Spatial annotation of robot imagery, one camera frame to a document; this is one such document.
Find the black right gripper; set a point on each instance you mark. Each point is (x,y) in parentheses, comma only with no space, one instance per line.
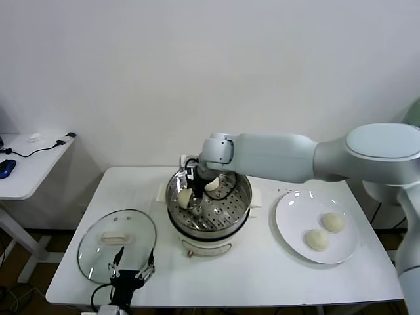
(197,180)

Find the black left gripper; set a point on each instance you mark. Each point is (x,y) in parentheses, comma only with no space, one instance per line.
(126,282)

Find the white steamed baozi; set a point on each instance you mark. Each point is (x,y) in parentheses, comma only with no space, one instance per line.
(333,222)
(184,198)
(317,240)
(212,186)

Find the round glass pot lid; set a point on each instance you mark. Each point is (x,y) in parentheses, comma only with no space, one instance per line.
(141,229)

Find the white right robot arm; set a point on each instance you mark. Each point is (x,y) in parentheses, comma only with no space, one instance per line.
(279,154)

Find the stainless steel steamer basket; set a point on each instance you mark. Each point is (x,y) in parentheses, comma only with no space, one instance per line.
(229,210)

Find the cream electric cooker base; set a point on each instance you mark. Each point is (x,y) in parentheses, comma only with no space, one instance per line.
(203,246)

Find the large white plate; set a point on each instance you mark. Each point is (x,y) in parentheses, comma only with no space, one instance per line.
(295,223)

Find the white side table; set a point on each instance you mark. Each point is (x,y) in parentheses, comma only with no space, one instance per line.
(29,170)

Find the small blue device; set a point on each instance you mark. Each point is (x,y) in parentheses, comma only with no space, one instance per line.
(6,168)

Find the small white plastic object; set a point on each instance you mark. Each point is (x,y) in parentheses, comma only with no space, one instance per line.
(35,137)

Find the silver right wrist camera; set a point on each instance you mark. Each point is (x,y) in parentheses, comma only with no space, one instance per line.
(183,160)

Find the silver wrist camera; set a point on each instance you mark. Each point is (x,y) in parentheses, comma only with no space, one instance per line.
(110,310)
(183,160)

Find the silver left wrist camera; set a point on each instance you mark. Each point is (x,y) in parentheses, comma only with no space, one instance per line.
(110,310)

